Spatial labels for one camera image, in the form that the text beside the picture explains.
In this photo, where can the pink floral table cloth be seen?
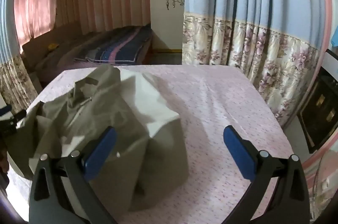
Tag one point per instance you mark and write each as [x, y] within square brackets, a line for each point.
[211, 102]

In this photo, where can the narrow blue floral curtain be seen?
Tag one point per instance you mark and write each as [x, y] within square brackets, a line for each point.
[10, 76]

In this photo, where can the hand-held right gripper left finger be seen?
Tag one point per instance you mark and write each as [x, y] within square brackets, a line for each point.
[101, 146]

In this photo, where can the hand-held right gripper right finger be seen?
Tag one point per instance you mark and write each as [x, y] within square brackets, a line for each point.
[237, 147]

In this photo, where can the grey and white jacket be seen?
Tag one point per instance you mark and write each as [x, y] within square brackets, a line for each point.
[126, 129]

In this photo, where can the small yellow object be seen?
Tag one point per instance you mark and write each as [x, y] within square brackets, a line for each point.
[52, 47]

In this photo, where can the pink window curtain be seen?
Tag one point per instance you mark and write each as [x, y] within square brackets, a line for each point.
[34, 7]

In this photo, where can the wide blue floral curtain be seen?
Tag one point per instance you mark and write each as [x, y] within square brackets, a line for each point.
[250, 15]

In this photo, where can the white appliance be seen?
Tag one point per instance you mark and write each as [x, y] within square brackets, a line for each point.
[331, 62]

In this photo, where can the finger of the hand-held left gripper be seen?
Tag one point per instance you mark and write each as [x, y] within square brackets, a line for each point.
[19, 115]

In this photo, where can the white wardrobe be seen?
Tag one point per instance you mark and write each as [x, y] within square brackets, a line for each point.
[166, 18]

